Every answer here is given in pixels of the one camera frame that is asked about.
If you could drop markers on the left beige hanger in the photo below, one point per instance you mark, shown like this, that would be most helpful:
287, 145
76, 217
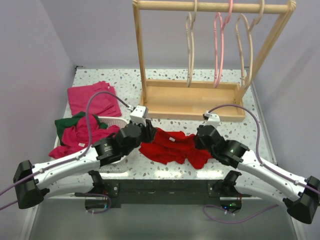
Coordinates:
189, 29

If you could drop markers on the pink hanger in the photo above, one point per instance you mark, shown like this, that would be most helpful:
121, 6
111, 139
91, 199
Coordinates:
219, 54

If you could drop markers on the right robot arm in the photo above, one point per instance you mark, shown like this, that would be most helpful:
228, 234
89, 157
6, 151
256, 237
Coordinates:
259, 178

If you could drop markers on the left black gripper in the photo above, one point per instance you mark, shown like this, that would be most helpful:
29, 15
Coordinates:
149, 131

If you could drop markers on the dark green t shirt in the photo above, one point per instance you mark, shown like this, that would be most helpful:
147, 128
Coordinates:
64, 123

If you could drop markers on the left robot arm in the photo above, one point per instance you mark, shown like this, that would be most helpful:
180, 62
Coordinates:
32, 183

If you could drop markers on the red t shirt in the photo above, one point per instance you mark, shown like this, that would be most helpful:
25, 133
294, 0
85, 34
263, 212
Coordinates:
174, 146

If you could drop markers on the folded pink t shirt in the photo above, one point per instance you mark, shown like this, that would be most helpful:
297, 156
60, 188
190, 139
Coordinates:
103, 104

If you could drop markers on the wooden clothes rack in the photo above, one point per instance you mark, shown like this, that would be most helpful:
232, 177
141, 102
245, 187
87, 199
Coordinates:
172, 99

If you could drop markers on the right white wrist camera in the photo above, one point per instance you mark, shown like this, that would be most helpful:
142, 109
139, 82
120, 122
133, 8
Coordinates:
211, 119

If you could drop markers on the white perforated plastic basket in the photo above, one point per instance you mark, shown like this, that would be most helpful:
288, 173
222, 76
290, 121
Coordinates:
118, 121

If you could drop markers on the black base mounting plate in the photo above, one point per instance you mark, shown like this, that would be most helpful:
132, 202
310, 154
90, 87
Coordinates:
165, 192

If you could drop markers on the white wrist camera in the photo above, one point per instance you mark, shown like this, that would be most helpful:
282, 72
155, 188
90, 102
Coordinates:
211, 119
139, 115

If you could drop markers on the crumpled magenta t shirt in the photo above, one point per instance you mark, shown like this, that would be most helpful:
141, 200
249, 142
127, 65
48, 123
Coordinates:
76, 138

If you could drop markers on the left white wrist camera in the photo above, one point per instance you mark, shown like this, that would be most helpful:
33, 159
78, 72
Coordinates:
139, 115

